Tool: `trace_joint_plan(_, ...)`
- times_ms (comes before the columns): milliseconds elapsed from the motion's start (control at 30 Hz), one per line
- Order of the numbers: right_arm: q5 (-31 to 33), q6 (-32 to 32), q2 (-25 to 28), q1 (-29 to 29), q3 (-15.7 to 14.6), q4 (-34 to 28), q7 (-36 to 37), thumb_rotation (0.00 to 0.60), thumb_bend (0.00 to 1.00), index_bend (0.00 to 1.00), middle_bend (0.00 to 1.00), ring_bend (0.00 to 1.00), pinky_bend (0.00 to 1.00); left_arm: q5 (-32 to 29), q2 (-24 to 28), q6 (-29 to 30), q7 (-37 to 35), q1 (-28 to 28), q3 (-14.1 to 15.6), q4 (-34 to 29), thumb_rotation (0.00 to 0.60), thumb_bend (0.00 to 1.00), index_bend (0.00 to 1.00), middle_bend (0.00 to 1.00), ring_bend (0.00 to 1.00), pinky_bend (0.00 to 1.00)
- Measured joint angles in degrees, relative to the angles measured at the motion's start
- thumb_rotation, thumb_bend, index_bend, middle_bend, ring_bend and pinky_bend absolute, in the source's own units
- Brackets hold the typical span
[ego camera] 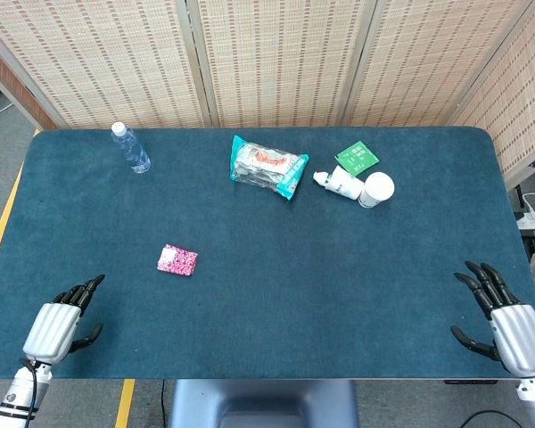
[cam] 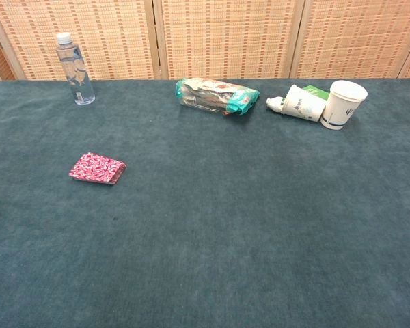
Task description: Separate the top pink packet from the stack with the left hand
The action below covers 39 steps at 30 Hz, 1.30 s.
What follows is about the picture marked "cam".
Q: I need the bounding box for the dark green felt table cover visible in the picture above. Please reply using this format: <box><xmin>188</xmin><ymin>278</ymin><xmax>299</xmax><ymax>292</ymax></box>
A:
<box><xmin>0</xmin><ymin>78</ymin><xmax>410</xmax><ymax>328</ymax></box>

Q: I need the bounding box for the green silver snack bag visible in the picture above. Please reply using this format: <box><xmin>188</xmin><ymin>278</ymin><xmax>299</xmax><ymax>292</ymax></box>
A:
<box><xmin>175</xmin><ymin>77</ymin><xmax>261</xmax><ymax>118</ymax></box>

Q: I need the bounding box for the tipped white paper cup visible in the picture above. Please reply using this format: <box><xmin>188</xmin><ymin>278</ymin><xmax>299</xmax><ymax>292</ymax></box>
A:
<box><xmin>281</xmin><ymin>84</ymin><xmax>327</xmax><ymax>122</ymax></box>

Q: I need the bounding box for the woven bamboo folding screen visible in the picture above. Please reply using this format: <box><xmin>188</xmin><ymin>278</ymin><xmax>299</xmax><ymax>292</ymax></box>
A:
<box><xmin>0</xmin><ymin>0</ymin><xmax>410</xmax><ymax>82</ymax></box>

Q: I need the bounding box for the green square packet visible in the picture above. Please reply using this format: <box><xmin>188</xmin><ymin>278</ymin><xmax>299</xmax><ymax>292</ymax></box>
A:
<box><xmin>301</xmin><ymin>85</ymin><xmax>331</xmax><ymax>102</ymax></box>

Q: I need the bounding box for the standing white paper cup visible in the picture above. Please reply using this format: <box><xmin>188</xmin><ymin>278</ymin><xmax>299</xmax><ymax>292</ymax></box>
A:
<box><xmin>320</xmin><ymin>80</ymin><xmax>368</xmax><ymax>131</ymax></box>

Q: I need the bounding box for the clear plastic water bottle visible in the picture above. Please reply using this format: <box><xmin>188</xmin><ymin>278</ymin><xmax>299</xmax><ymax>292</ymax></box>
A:
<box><xmin>55</xmin><ymin>32</ymin><xmax>96</xmax><ymax>107</ymax></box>

